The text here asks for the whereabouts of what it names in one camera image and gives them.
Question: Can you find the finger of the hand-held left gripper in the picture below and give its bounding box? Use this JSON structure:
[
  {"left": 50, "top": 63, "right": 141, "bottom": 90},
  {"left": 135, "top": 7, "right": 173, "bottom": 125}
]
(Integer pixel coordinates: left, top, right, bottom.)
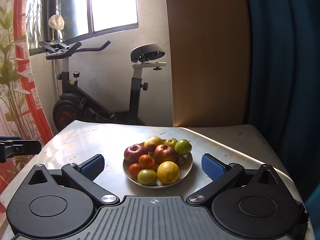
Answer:
[{"left": 0, "top": 136, "right": 42, "bottom": 164}]

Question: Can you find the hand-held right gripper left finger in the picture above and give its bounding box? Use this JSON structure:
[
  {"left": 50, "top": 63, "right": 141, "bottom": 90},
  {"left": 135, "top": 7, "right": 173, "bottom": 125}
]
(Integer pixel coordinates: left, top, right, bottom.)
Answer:
[{"left": 26, "top": 154, "right": 120, "bottom": 205}]

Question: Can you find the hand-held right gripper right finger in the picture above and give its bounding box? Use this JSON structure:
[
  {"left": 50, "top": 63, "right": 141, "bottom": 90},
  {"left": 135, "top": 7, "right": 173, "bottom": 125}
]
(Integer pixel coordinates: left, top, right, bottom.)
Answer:
[{"left": 186, "top": 153, "right": 282, "bottom": 204}]

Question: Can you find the cream round plate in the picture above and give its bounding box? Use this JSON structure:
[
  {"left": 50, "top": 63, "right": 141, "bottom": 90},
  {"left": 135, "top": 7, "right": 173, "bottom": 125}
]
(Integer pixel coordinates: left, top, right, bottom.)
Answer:
[{"left": 122, "top": 142, "right": 193, "bottom": 189}]

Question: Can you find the green apple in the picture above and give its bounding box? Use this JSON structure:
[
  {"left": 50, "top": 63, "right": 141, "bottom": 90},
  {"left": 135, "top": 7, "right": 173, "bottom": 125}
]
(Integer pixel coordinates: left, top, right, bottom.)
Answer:
[
  {"left": 164, "top": 138, "right": 178, "bottom": 149},
  {"left": 137, "top": 169, "right": 157, "bottom": 186},
  {"left": 174, "top": 139, "right": 192, "bottom": 155}
]

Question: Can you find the red apple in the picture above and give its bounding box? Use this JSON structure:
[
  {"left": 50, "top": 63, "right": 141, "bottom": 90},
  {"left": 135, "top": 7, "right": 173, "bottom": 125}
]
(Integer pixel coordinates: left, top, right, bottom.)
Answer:
[
  {"left": 153, "top": 144, "right": 178, "bottom": 165},
  {"left": 124, "top": 144, "right": 148, "bottom": 162}
]

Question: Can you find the yellow citrus fruit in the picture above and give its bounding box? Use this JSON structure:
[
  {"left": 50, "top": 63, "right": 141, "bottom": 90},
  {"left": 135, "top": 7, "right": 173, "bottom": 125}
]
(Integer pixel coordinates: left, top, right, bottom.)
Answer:
[
  {"left": 144, "top": 136, "right": 164, "bottom": 153},
  {"left": 157, "top": 161, "right": 180, "bottom": 184}
]

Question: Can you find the floral plaid tablecloth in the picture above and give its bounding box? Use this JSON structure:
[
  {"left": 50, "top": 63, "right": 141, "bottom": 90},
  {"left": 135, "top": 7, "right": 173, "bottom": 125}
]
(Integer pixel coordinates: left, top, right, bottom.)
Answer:
[{"left": 0, "top": 120, "right": 313, "bottom": 240}]

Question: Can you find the red floral curtain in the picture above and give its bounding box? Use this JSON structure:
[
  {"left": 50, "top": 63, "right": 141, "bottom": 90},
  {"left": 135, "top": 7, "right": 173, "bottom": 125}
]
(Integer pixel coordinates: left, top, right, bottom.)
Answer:
[{"left": 0, "top": 0, "right": 54, "bottom": 205}]

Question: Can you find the black exercise bike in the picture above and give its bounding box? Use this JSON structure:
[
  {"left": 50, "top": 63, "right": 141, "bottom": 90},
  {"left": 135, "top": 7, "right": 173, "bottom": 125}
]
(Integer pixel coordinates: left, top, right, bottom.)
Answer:
[{"left": 38, "top": 39, "right": 167, "bottom": 127}]

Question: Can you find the wooden board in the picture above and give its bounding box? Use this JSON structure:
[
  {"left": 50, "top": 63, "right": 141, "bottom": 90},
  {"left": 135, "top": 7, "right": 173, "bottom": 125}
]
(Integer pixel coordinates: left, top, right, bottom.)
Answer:
[{"left": 164, "top": 0, "right": 250, "bottom": 127}]

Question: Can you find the teal curtain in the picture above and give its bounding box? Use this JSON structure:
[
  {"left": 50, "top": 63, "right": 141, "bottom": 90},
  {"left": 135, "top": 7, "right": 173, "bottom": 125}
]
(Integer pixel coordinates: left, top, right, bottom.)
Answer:
[{"left": 244, "top": 0, "right": 320, "bottom": 205}]

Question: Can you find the white cloth bundle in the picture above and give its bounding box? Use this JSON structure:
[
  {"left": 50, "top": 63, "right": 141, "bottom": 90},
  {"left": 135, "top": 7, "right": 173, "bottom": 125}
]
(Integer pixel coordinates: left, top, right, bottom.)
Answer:
[{"left": 48, "top": 15, "right": 65, "bottom": 30}]

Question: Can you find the dark framed window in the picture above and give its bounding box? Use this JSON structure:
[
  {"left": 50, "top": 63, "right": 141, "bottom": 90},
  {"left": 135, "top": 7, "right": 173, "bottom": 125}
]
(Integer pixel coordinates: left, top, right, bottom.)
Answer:
[{"left": 26, "top": 0, "right": 139, "bottom": 55}]

